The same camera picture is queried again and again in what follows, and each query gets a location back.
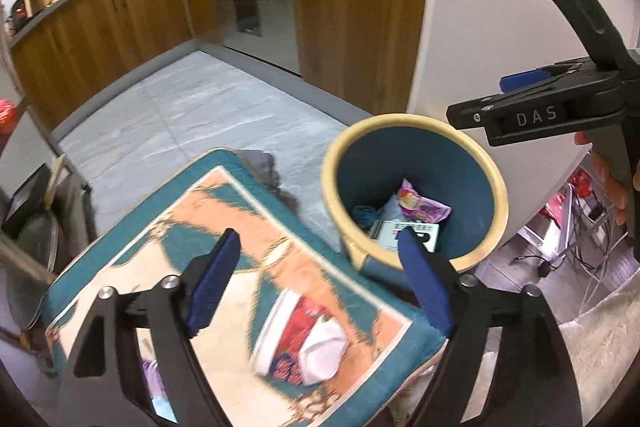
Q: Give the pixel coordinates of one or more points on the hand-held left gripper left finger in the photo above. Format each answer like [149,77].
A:
[212,287]

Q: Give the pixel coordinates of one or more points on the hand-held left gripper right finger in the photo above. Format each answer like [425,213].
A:
[427,282]

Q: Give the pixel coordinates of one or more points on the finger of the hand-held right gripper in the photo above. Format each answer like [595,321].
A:
[475,113]
[525,78]

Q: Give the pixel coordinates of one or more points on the light green carton box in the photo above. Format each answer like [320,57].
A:
[385,232]

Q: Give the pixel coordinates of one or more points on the teal bin with yellow rim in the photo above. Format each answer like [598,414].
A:
[425,157]

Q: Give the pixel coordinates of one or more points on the pink snack wrapper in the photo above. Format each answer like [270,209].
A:
[420,207]

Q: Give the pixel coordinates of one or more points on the small teal wrapper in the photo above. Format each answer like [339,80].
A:
[365,214]

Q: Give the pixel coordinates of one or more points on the red instant noodle cup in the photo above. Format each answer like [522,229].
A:
[300,317]

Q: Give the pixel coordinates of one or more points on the person's right hand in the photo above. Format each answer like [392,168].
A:
[610,187]

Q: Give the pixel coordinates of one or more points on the printed teal and peach mat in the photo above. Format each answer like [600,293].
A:
[165,227]

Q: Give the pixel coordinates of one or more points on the metal shelf rack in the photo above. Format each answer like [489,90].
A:
[30,277]

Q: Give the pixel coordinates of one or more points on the wooden kitchen cabinets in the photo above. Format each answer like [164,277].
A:
[125,17]

